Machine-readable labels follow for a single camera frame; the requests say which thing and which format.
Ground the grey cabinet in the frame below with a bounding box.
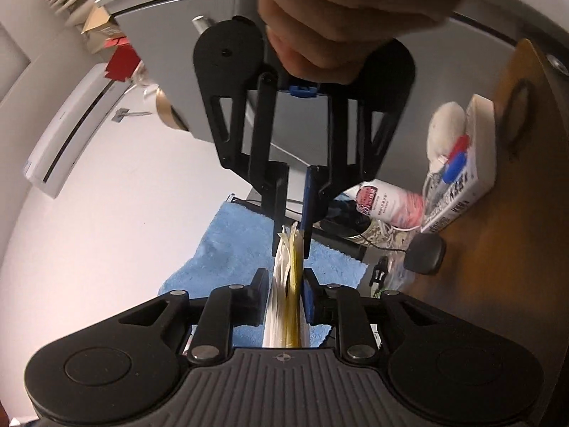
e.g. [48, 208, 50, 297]
[93, 0, 369, 183]

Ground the banded stack of paper packets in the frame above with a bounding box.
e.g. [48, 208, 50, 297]
[262, 221, 312, 349]

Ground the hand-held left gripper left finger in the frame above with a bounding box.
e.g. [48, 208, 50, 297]
[119, 269, 272, 365]

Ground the blue marker pen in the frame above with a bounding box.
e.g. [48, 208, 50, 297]
[442, 152, 468, 184]

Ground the black computer mouse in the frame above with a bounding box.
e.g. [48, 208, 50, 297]
[404, 234, 447, 275]

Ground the brown tape roll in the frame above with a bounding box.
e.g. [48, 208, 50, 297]
[155, 90, 190, 133]

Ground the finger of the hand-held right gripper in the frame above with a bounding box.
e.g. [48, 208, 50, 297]
[302, 95, 408, 259]
[198, 75, 291, 257]

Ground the red paper tag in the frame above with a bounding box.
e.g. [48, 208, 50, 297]
[104, 44, 144, 83]

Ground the grey wall hook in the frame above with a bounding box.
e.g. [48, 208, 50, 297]
[113, 107, 153, 122]

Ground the person's right hand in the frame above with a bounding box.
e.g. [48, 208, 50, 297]
[246, 0, 473, 86]

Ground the white plush toy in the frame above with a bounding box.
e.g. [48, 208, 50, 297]
[426, 101, 468, 173]

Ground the white printed carton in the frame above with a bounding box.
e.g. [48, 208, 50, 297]
[419, 93, 499, 234]

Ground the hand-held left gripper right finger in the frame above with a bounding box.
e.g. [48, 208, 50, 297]
[303, 271, 445, 364]

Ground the pink white spray bottle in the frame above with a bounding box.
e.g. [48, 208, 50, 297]
[350, 179, 428, 233]

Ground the blue fluffy towel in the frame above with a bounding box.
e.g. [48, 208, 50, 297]
[158, 195, 369, 350]

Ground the brown cardboard box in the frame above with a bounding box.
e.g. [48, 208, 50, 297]
[81, 4, 131, 51]

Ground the white air conditioner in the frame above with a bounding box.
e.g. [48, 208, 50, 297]
[24, 62, 135, 199]

